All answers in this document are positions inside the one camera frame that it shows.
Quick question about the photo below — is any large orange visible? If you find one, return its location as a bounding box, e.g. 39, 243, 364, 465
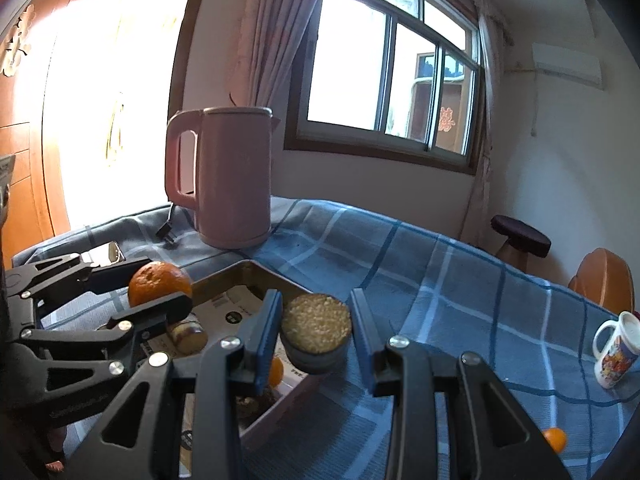
128, 261, 192, 308

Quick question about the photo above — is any fuzzy rice-topped dark cup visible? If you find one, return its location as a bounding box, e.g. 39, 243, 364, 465
280, 294, 352, 375

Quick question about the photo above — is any small tangerine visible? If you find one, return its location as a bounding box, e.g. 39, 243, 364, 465
542, 427, 567, 454
268, 356, 284, 388

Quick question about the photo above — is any small tangerine in tin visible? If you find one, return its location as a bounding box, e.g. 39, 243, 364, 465
268, 356, 284, 388

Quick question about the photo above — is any smartphone on table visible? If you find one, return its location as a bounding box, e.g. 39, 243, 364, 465
80, 240, 126, 266

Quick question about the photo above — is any small brown fruit in tin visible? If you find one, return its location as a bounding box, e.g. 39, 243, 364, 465
236, 388, 278, 425

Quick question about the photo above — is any printed paper sheet in tin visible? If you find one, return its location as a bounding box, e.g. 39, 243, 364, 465
142, 285, 319, 452

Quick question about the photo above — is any blue plaid tablecloth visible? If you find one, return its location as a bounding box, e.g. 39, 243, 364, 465
12, 197, 639, 479

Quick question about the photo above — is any gold metal tin box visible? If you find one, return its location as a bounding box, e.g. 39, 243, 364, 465
94, 259, 327, 456

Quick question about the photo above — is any pink electric kettle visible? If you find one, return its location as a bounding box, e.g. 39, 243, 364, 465
165, 106, 273, 249

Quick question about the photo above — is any dark round stool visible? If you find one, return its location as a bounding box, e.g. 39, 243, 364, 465
490, 214, 552, 273

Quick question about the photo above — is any wooden door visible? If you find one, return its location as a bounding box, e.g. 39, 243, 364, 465
1, 0, 188, 259

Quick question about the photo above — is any white cartoon printed mug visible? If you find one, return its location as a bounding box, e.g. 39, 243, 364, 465
592, 311, 640, 389

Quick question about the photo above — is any sliding glass window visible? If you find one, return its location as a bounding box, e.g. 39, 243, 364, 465
284, 0, 484, 174

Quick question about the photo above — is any pink curtain left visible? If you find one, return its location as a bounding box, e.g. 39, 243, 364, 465
229, 0, 318, 107

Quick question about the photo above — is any pink curtain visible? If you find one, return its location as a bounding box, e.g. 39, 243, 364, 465
229, 0, 318, 107
460, 13, 506, 247

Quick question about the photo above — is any pink curtain right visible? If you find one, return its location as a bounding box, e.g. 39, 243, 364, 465
460, 13, 506, 247

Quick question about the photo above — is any black kettle power cord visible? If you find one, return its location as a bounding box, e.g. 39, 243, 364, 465
154, 201, 181, 247

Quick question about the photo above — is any white wall air conditioner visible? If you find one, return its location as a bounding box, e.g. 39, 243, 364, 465
532, 42, 603, 88

